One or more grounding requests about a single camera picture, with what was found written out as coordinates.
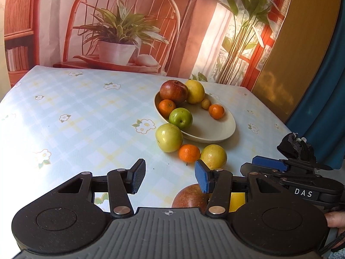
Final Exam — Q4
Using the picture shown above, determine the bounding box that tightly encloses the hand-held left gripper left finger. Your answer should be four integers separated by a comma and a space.
55, 159, 146, 219

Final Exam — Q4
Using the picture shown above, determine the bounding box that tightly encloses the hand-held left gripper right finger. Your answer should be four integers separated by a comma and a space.
194, 160, 294, 218

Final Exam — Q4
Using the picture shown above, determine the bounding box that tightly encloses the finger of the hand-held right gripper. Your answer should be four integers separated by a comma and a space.
252, 156, 291, 172
240, 163, 274, 180

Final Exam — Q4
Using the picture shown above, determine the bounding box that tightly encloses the yellow lemon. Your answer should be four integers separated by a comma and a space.
200, 144, 227, 170
185, 79, 206, 104
229, 193, 246, 212

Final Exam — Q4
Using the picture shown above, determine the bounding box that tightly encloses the large red apple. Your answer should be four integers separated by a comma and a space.
171, 183, 216, 209

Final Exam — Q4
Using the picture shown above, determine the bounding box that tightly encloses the small orange tangerine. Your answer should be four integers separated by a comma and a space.
209, 104, 225, 120
179, 144, 201, 164
158, 99, 177, 117

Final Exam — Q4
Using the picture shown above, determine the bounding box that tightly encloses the cream oval plate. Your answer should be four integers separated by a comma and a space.
154, 90, 236, 143

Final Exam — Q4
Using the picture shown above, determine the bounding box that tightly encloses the pale green apple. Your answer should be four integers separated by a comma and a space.
155, 123, 184, 153

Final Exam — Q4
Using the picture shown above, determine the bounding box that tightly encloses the dark green apple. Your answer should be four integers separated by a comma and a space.
169, 107, 193, 130

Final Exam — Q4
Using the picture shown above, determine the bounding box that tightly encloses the person's right hand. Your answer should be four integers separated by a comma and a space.
324, 211, 345, 230

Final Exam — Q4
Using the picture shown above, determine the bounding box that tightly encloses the blue curtain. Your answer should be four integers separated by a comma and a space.
286, 13, 345, 186

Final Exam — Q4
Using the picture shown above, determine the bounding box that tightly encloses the floral checked tablecloth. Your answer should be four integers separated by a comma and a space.
0, 65, 294, 259

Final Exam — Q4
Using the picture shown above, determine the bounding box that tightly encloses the dark red apple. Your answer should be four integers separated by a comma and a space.
160, 80, 188, 104

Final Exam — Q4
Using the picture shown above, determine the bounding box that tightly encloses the yellow wooden board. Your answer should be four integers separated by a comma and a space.
251, 0, 341, 119

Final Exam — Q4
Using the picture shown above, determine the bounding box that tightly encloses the printed room scene backdrop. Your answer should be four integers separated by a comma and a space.
4, 0, 297, 91

